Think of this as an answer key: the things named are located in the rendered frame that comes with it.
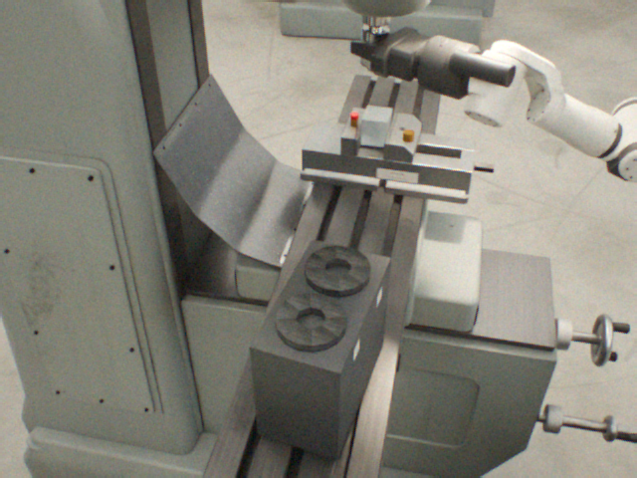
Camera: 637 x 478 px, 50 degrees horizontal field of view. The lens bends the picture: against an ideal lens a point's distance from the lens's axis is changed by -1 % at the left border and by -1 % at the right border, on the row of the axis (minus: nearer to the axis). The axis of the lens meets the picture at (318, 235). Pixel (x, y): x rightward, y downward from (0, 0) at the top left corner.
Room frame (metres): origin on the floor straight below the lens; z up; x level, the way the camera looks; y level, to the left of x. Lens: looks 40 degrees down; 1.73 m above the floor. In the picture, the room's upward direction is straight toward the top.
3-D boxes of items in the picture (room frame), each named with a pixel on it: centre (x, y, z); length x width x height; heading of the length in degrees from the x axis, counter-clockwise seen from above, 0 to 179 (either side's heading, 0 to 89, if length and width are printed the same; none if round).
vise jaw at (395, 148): (1.19, -0.17, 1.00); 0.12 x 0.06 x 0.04; 166
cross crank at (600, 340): (1.00, -0.58, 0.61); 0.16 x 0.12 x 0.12; 78
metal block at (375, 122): (1.20, -0.12, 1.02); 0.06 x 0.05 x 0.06; 166
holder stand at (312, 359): (0.63, -0.01, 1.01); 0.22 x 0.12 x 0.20; 160
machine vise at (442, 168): (1.20, -0.15, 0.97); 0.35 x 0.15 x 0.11; 76
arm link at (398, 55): (1.05, -0.17, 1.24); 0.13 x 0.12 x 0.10; 143
